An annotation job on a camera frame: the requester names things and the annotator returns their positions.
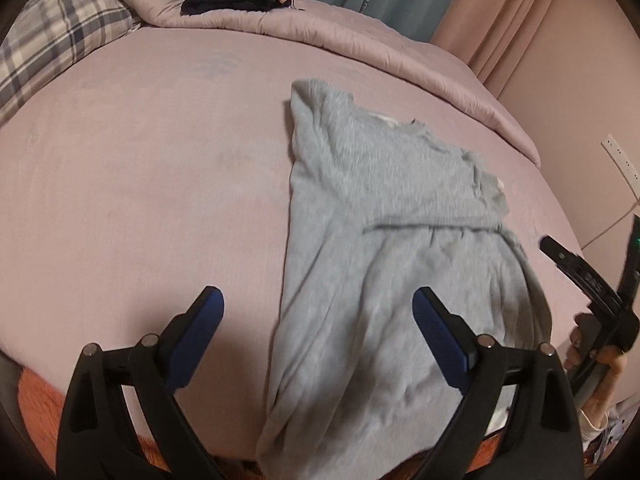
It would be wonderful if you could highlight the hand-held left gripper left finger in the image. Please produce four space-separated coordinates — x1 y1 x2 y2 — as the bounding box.
56 286 226 480

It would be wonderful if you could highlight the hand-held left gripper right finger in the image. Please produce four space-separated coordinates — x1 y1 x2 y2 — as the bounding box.
411 286 585 480

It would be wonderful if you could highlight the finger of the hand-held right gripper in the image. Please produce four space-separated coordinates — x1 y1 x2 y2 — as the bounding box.
540 235 626 311

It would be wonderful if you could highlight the grey sweatshirt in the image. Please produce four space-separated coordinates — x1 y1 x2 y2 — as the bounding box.
255 78 553 478

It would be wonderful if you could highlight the person's right hand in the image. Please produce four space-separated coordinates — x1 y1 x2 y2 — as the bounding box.
564 312 627 413

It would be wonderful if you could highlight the white power strip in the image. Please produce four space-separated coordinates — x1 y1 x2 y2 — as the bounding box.
601 134 640 187

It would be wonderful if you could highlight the bed with pink sheet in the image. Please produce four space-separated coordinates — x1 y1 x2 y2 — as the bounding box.
0 0 601 466

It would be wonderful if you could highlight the orange textured cloth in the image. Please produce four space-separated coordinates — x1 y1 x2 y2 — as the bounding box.
17 364 506 480

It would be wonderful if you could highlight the pink curtain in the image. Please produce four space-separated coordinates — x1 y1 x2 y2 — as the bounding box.
430 0 588 99

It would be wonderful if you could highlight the pink duvet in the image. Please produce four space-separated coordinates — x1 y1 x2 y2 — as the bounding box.
114 0 543 168

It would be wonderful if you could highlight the plaid pillow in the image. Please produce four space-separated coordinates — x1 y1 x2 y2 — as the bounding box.
0 0 143 126

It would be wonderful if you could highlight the white cable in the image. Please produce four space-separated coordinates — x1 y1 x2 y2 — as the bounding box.
580 195 640 250

